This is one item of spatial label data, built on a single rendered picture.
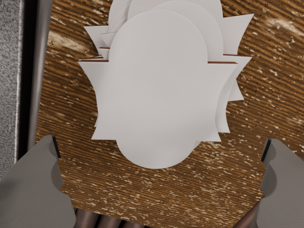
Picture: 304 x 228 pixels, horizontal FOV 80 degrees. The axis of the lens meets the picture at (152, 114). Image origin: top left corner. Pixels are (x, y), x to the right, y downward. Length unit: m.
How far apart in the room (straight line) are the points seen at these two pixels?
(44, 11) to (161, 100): 0.16
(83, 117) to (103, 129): 0.07
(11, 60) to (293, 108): 0.34
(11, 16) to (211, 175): 0.32
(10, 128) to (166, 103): 0.24
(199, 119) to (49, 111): 0.18
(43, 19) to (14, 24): 0.04
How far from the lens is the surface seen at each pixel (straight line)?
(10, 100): 0.31
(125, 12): 0.18
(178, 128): 0.17
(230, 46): 0.17
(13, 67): 0.28
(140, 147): 0.18
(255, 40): 0.22
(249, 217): 0.44
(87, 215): 0.41
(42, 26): 0.25
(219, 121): 0.18
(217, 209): 0.36
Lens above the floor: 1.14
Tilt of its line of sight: 63 degrees down
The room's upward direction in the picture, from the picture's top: 178 degrees counter-clockwise
